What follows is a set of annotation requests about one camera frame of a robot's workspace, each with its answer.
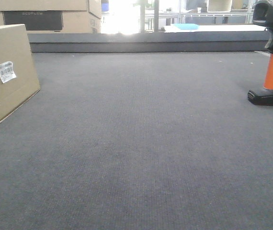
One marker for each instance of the brown cardboard package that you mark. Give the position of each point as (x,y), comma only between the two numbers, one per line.
(18,77)

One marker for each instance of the large stacked cardboard box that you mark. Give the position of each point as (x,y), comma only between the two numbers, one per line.
(53,22)

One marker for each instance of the cyan flat tray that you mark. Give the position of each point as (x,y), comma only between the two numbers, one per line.
(186,26)

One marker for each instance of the white background table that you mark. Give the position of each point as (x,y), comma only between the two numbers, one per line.
(218,28)

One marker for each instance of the white barcode label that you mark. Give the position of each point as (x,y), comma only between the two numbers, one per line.
(6,72)

